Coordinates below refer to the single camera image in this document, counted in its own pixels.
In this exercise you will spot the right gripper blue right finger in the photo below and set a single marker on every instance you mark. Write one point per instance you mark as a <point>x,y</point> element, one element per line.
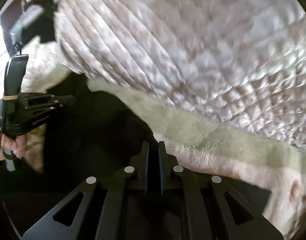
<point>214,209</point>

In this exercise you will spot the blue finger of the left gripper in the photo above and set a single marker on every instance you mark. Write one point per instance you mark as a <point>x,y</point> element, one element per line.
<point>34,114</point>
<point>35,99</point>

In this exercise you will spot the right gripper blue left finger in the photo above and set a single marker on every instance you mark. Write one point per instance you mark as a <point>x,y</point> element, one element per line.
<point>98,210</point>

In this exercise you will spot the black pants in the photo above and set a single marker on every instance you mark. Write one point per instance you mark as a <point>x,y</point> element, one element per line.
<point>94,137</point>

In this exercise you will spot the left hand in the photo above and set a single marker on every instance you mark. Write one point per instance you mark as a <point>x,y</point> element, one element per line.
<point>17,146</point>

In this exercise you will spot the floral pillow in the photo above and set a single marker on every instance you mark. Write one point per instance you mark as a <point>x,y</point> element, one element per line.
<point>43,59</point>

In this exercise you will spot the dark clothes pile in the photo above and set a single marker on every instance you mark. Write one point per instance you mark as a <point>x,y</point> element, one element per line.
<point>37,20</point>

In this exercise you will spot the fluffy floral fleece blanket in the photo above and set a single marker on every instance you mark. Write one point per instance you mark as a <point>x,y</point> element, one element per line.
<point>206,146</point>

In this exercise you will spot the brown wooden door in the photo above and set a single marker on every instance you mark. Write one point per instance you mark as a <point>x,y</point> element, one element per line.
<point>8,19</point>

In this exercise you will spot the quilted floral comforter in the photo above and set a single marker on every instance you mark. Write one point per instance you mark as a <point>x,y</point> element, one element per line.
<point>242,62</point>

